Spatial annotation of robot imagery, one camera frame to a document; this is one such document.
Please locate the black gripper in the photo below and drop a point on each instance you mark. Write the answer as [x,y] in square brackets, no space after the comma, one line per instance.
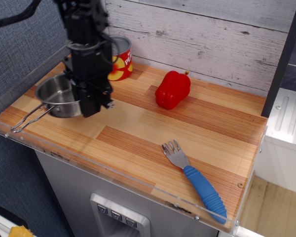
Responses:
[88,69]

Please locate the small steel pot with handle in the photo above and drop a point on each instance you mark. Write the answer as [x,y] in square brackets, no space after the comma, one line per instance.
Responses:
[57,98]

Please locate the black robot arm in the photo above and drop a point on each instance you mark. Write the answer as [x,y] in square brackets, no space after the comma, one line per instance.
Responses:
[85,17]

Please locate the red toy bell pepper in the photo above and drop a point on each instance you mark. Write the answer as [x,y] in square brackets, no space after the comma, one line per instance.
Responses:
[174,88]

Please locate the red yellow peaches can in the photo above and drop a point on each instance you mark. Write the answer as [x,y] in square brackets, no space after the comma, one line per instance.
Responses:
[122,58]

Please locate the clear acrylic table guard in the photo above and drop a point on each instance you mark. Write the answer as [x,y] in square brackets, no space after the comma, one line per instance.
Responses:
[128,150]

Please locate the grey toy fridge cabinet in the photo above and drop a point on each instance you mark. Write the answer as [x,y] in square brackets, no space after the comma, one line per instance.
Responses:
[95,206]

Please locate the yellow object bottom left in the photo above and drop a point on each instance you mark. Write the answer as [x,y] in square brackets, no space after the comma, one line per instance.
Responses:
[20,231]

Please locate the white toy sink unit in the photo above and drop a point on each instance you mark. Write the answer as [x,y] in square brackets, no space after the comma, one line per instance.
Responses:
[276,159]

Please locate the fork with blue handle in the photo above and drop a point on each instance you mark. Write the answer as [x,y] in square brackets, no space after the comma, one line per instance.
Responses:
[209,196]

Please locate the dark grey right post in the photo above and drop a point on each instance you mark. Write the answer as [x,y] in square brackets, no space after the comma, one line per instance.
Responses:
[280,71]

